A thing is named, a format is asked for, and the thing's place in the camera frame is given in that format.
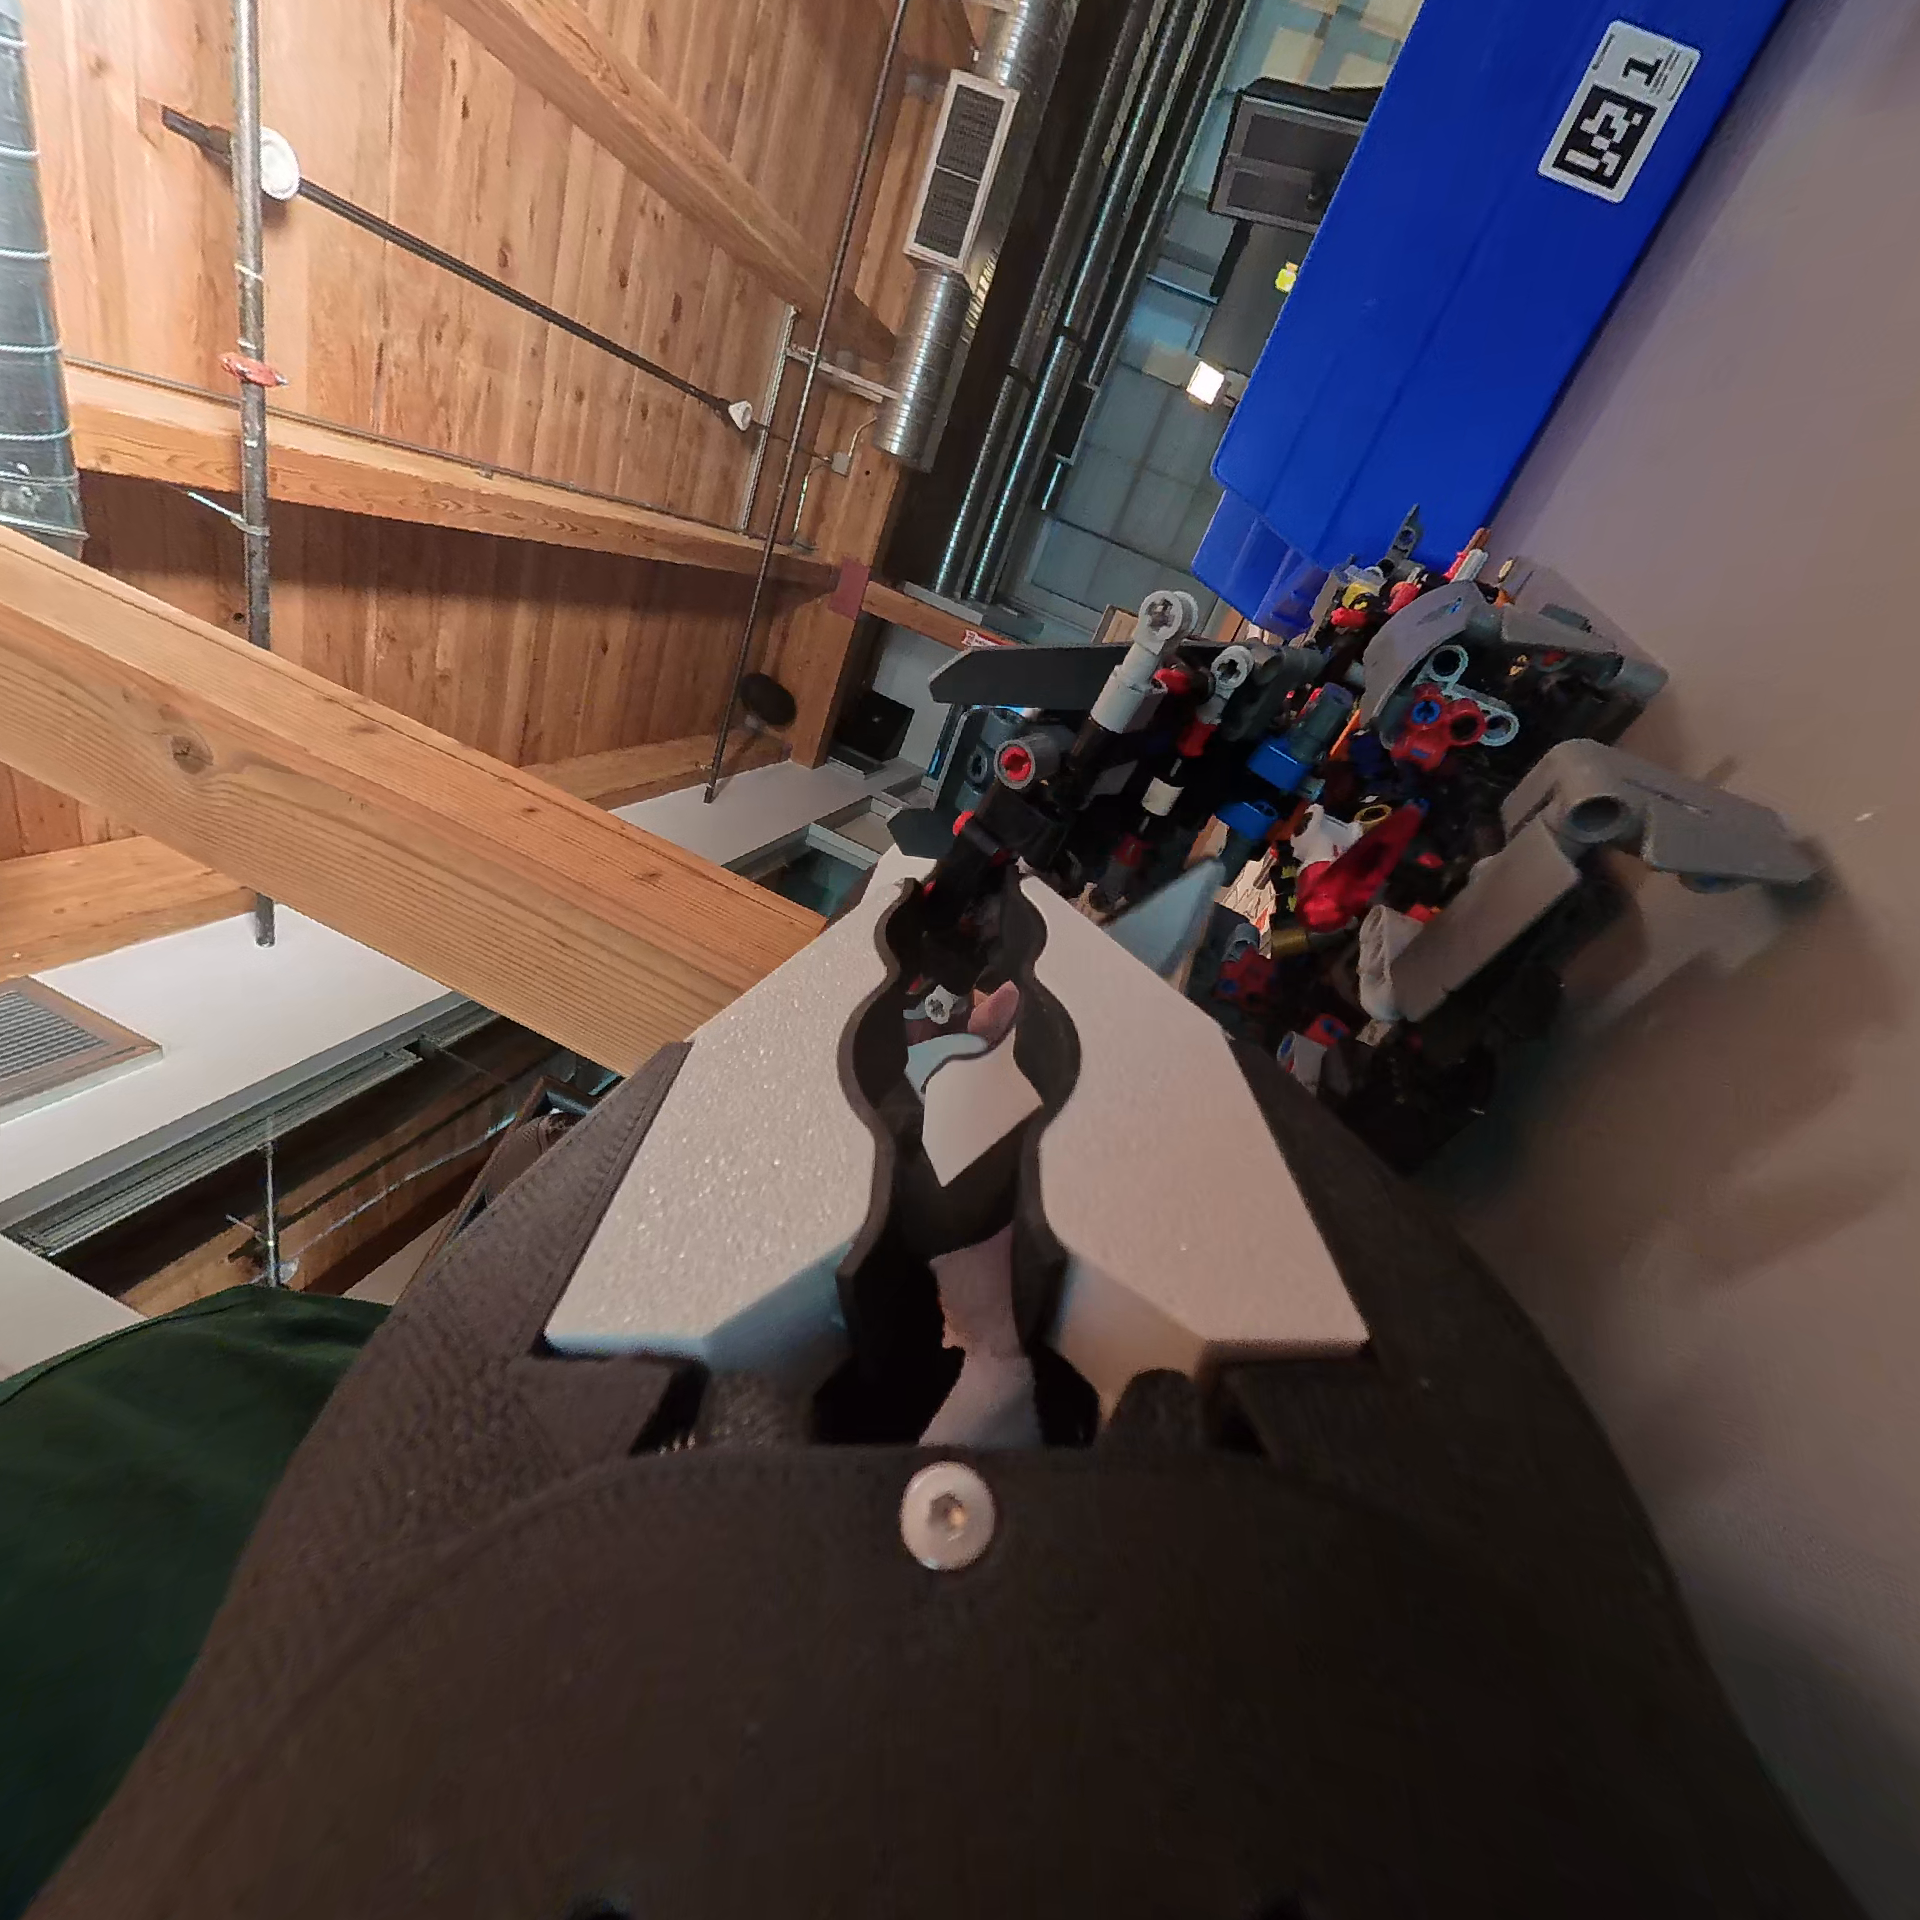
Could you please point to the white ceiling air vent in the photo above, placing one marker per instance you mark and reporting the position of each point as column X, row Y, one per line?
column 962, row 169

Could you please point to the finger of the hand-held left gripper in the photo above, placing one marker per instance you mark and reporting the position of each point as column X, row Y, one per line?
column 1179, row 928

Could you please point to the person's green shirt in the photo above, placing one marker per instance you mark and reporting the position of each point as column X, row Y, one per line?
column 133, row 1532

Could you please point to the person's left hand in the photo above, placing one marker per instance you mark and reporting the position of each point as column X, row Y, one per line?
column 980, row 1301

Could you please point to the blue plastic bin with tag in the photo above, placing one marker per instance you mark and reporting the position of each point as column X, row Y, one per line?
column 1423, row 302

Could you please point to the silver air duct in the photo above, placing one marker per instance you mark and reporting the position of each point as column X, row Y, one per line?
column 937, row 364

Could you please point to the large lego vehicle model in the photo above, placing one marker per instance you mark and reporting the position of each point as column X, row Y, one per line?
column 1437, row 719

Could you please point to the plain blue plastic bin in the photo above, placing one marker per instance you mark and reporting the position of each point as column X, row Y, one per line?
column 1244, row 575

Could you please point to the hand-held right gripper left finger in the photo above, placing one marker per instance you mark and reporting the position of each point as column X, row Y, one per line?
column 721, row 1186

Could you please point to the dark grey cabinet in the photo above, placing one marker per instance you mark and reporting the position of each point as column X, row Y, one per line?
column 1291, row 162

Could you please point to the black lego sub-assembly red pins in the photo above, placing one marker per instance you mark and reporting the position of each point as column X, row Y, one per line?
column 1037, row 809

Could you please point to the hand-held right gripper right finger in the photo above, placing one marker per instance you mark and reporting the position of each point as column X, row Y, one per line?
column 1196, row 1186

